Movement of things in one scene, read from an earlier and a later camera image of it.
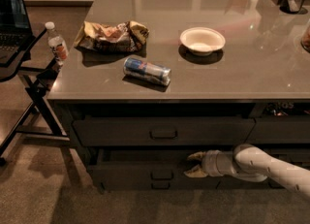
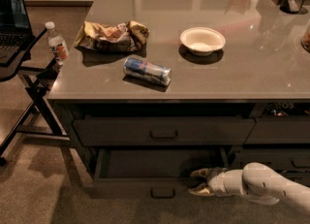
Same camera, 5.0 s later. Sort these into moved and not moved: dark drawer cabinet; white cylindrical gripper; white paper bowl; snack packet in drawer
Moved: white cylindrical gripper
Not moved: snack packet in drawer; white paper bowl; dark drawer cabinet
